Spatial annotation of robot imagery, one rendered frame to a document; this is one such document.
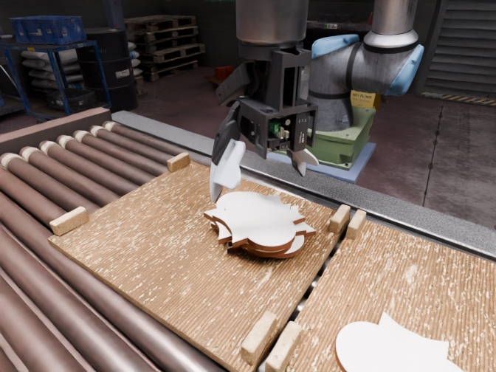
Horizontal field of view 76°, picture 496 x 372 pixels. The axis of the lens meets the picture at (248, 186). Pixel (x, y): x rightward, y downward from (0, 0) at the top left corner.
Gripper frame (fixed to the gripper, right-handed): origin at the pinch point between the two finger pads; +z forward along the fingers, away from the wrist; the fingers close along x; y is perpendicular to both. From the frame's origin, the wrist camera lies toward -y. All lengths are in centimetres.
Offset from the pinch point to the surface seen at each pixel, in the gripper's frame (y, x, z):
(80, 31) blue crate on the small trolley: -337, -3, 10
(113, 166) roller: -43.9, -16.8, 13.2
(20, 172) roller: -52, -37, 13
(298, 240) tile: 4.8, 4.8, 8.7
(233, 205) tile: -4.3, -2.1, 5.4
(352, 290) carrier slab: 14.9, 6.9, 10.9
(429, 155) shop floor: -117, 248, 105
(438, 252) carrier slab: 15.7, 24.5, 10.9
